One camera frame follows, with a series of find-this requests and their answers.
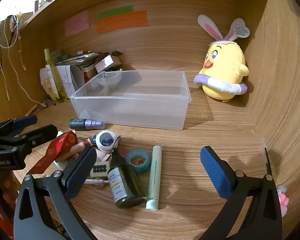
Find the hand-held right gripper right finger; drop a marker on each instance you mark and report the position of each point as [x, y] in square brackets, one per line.
[215, 172]

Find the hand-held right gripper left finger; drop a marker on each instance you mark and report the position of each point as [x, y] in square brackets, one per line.
[81, 172]

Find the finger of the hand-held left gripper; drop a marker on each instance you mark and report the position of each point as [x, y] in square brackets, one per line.
[26, 121]
[42, 132]

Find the slim silver pen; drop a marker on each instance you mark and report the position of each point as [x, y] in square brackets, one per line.
[97, 181]

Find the white black-dotted mahjong tile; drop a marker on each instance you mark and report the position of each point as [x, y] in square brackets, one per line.
[100, 168]

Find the red gold-print packet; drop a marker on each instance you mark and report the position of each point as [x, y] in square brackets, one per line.
[55, 147]

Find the pink tube white cap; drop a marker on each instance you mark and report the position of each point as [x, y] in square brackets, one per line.
[72, 150]

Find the dark green dropper bottle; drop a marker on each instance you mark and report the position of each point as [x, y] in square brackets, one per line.
[127, 180]

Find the purple nail polish bottle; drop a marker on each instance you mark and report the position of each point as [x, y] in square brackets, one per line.
[90, 124]

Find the light green tube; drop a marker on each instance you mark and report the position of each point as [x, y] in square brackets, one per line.
[155, 175]

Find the teal tape roll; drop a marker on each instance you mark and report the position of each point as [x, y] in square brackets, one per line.
[146, 165]

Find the clear plastic bin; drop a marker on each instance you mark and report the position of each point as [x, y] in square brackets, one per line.
[130, 110]

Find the wooden stick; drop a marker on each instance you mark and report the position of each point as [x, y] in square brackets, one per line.
[31, 110]

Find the yellow-green spray bottle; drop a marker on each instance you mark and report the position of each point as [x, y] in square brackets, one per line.
[57, 85]

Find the thin black rod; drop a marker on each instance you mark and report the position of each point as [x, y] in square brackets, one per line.
[268, 162]

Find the white paper carton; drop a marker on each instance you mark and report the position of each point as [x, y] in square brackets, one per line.
[65, 77]

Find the pink fluffy toy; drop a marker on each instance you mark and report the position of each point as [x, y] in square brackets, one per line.
[283, 200]

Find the red small boxes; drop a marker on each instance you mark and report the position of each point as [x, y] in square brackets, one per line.
[88, 75]

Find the stack of books and papers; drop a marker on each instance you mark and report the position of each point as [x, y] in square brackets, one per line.
[75, 60]

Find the clear plastic bowl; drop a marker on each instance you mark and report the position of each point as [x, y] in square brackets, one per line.
[110, 80]

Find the red white pen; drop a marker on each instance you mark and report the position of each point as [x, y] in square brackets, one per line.
[85, 52]

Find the small white open box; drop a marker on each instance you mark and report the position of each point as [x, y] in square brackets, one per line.
[106, 62]

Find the hanging woven charm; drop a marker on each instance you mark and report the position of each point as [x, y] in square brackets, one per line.
[13, 25]

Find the small black card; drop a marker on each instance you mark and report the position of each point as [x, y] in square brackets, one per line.
[117, 53]

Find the pink sticky note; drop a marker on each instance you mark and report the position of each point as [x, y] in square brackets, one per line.
[77, 23]

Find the yellow chick plush toy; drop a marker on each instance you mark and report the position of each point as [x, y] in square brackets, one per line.
[225, 62]

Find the orange sticky note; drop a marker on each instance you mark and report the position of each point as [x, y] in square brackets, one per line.
[120, 22]

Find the green sticky note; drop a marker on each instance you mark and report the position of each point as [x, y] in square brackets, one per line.
[115, 12]

